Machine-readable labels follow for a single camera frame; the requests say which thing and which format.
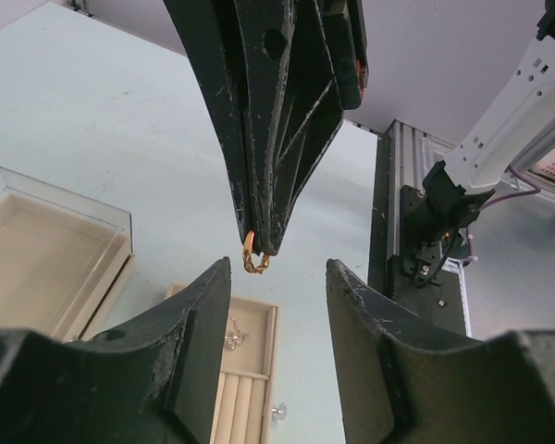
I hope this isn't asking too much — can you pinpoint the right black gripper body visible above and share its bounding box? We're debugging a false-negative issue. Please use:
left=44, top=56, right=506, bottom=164
left=318, top=0, right=369, bottom=110

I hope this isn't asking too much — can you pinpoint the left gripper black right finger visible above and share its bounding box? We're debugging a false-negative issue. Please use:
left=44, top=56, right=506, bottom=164
left=327, top=259, right=490, bottom=443

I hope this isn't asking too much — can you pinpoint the beige jewelry box clear case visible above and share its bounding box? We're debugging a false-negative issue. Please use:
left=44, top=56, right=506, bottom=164
left=0, top=166, right=136, bottom=341

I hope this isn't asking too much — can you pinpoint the clear crystal drawer knob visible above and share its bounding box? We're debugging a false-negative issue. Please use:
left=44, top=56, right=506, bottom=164
left=271, top=402, right=288, bottom=423

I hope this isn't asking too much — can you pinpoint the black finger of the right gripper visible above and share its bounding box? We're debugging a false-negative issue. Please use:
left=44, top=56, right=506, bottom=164
left=235, top=1, right=342, bottom=255
left=164, top=0, right=251, bottom=239

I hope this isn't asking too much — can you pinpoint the beige velvet ring tray drawer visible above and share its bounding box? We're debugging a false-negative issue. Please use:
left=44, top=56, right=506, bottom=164
left=166, top=282, right=281, bottom=444

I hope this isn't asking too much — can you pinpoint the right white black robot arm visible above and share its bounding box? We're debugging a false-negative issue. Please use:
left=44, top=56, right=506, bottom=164
left=166, top=1, right=555, bottom=274

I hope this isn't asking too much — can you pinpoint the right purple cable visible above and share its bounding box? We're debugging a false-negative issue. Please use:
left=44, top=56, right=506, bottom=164
left=462, top=161, right=542, bottom=267

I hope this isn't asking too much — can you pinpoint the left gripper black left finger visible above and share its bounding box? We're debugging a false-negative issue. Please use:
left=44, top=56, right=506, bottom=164
left=64, top=257, right=232, bottom=444

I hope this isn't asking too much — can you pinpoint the silver rhinestone chain necklace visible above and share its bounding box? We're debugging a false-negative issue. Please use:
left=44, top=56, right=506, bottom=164
left=224, top=316, right=251, bottom=351

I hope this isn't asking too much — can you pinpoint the gold ring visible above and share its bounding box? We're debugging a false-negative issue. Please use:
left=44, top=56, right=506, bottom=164
left=241, top=231, right=273, bottom=275

